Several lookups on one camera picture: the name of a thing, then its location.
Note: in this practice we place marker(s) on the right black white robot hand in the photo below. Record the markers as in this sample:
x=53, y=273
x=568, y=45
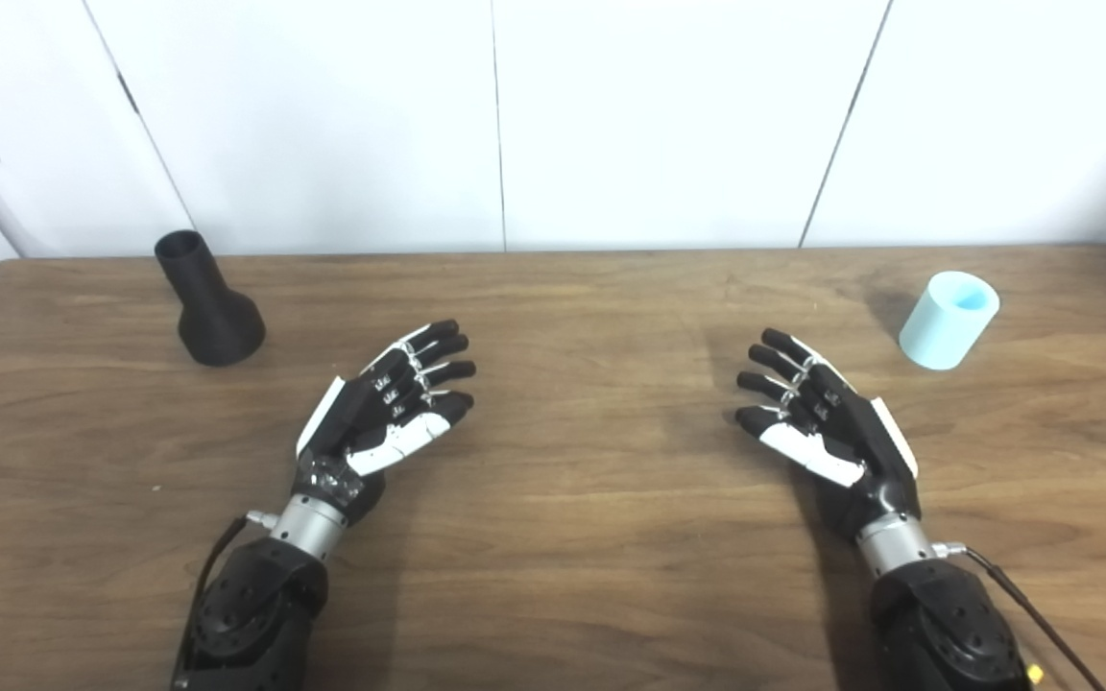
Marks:
x=846, y=432

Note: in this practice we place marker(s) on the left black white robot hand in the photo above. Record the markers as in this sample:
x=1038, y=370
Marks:
x=361, y=408

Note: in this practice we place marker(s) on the black flared nozzle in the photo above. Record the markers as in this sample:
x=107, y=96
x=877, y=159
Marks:
x=217, y=326

